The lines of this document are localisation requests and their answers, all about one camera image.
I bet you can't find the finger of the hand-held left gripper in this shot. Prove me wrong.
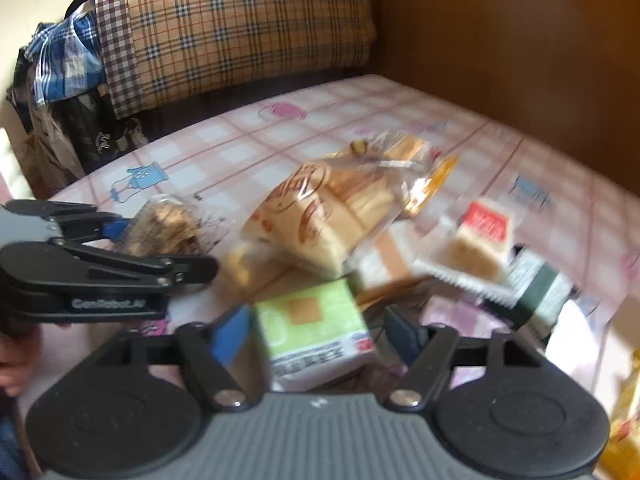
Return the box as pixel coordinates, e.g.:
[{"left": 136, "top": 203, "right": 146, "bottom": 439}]
[
  {"left": 4, "top": 199, "right": 132, "bottom": 244},
  {"left": 0, "top": 242, "right": 221, "bottom": 288}
]

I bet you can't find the yellow transparent snack packet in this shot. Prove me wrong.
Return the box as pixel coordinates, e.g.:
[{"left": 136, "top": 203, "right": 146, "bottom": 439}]
[{"left": 597, "top": 347, "right": 640, "bottom": 480}]

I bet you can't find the light green snack packet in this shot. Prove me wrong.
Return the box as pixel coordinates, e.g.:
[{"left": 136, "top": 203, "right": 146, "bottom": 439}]
[{"left": 251, "top": 279, "right": 377, "bottom": 393}]

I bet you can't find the blue plaid shirt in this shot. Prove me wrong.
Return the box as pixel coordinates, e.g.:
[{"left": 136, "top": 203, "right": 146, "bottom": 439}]
[{"left": 24, "top": 9, "right": 103, "bottom": 107}]

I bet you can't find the person's left hand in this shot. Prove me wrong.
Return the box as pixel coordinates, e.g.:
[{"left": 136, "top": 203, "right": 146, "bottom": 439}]
[{"left": 0, "top": 327, "right": 44, "bottom": 399}]

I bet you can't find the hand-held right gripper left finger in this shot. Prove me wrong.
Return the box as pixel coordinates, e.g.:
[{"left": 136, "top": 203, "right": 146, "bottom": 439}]
[{"left": 75, "top": 305, "right": 252, "bottom": 412}]

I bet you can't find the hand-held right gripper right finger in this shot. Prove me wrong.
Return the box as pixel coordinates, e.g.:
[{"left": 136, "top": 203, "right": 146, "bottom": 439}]
[{"left": 385, "top": 307, "right": 561, "bottom": 412}]

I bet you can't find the plaid sofa cushion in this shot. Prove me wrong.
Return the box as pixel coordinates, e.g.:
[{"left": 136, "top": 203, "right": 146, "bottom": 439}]
[{"left": 94, "top": 0, "right": 379, "bottom": 121}]

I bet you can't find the white packet with green stripe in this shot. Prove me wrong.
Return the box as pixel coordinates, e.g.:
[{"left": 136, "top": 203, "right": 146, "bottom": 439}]
[{"left": 500, "top": 247, "right": 575, "bottom": 332}]

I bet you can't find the clear cookie bag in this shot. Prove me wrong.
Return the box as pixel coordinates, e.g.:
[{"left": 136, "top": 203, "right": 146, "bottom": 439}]
[{"left": 119, "top": 194, "right": 232, "bottom": 262}]

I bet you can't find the dark clothes pile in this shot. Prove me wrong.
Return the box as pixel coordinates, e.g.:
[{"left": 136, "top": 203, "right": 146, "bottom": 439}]
[{"left": 7, "top": 47, "right": 148, "bottom": 196}]

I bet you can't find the square cake packet red label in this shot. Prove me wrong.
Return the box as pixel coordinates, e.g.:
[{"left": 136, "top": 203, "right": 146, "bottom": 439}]
[{"left": 414, "top": 199, "right": 519, "bottom": 307}]

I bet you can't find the clear bread bag red print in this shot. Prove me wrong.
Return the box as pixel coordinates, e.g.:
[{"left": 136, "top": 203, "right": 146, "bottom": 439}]
[{"left": 239, "top": 159, "right": 403, "bottom": 282}]

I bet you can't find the brown wooden board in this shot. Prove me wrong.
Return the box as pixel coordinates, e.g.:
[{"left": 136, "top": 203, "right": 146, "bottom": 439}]
[{"left": 362, "top": 0, "right": 640, "bottom": 198}]

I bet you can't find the pink checked tablecloth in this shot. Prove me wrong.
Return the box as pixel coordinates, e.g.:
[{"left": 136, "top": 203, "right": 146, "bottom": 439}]
[{"left": 0, "top": 74, "right": 640, "bottom": 411}]

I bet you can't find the purple snack packet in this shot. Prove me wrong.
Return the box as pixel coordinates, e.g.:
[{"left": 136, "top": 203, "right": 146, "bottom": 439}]
[{"left": 419, "top": 294, "right": 512, "bottom": 342}]

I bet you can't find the person's blue jeans leg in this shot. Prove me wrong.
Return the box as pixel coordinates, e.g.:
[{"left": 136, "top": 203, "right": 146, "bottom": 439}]
[{"left": 0, "top": 407, "right": 28, "bottom": 480}]

